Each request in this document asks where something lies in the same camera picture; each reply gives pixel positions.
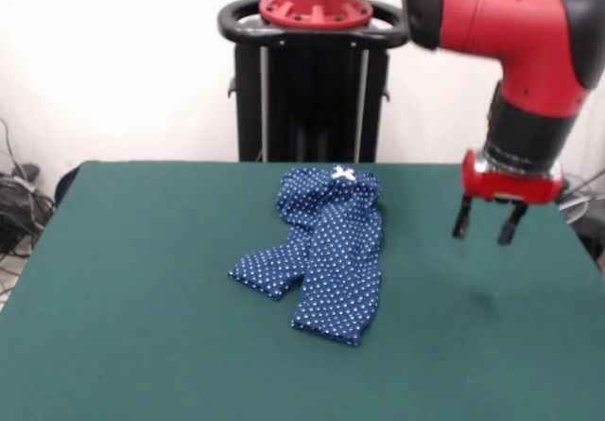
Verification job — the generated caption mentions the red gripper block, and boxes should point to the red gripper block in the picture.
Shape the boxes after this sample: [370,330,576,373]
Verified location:
[451,149,566,246]

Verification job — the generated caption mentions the blue polka dot pants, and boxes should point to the blue polka dot pants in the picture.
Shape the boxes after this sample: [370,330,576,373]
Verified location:
[228,163,385,348]

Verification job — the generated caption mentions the grey round plate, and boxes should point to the grey round plate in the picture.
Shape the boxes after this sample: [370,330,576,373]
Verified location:
[560,193,592,223]

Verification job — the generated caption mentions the dark green table cloth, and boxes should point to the dark green table cloth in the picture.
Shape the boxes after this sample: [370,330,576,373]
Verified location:
[0,159,605,421]

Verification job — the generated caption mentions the round stand foot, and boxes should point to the round stand foot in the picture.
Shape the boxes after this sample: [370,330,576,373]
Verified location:
[11,163,42,181]

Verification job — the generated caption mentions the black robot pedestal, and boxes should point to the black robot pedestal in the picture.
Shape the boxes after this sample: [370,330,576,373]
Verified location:
[216,0,408,163]

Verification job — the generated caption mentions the black cable tangle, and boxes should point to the black cable tangle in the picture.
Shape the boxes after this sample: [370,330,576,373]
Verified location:
[0,117,57,257]

